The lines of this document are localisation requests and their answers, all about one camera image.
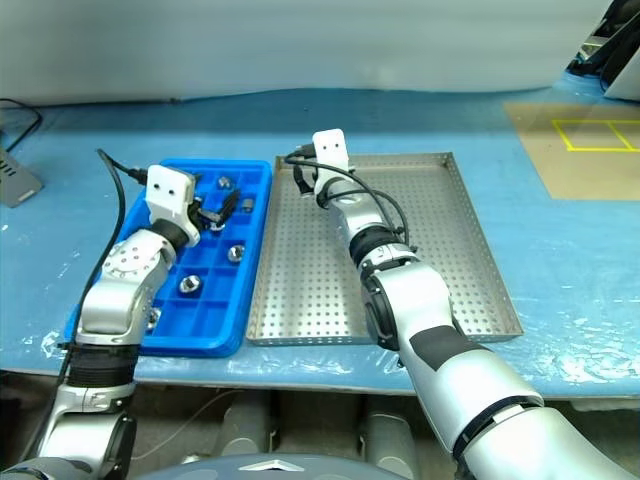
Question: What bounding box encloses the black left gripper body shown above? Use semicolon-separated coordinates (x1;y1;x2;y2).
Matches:
189;196;211;233

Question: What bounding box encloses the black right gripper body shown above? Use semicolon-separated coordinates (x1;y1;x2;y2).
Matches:
294;163;318;198

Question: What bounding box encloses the blue plastic compartment tray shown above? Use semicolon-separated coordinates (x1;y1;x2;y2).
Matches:
63;158;274;359

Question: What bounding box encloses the perforated metal tray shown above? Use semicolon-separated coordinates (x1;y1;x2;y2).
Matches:
245;152;525;347

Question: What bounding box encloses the grey metal stand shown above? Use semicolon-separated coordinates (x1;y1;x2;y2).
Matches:
0;147;45;209

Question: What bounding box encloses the grey rounded cylinder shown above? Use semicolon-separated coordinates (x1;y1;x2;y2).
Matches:
219;399;271;456
360;399;416;466

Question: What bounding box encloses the grey robot torso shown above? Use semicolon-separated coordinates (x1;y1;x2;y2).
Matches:
159;453;391;480

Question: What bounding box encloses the brown cardboard sheet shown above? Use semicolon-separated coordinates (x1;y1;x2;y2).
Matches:
503;101;640;202

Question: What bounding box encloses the dark equipment clutter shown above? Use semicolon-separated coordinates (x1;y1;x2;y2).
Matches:
564;0;616;79

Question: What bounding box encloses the white slanted panel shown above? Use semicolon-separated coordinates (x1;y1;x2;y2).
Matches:
599;0;640;99

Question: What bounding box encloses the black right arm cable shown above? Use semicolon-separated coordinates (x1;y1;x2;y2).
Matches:
284;144;421;254

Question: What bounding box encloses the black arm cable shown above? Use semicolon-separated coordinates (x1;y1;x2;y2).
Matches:
284;144;421;254
54;148;150;386

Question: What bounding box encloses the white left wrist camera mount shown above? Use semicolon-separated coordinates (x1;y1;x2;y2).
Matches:
144;164;202;247

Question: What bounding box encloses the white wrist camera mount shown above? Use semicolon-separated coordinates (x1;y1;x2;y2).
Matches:
144;164;202;247
312;127;358;187

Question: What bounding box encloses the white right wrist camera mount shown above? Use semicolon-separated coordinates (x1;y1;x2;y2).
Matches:
312;127;358;187

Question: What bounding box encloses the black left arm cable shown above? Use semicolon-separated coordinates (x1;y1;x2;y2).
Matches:
54;148;150;386

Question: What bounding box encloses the thin black table cable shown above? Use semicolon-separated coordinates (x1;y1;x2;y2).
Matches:
0;98;44;154

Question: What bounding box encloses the thin white cable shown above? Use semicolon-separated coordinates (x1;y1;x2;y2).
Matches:
134;392;241;461

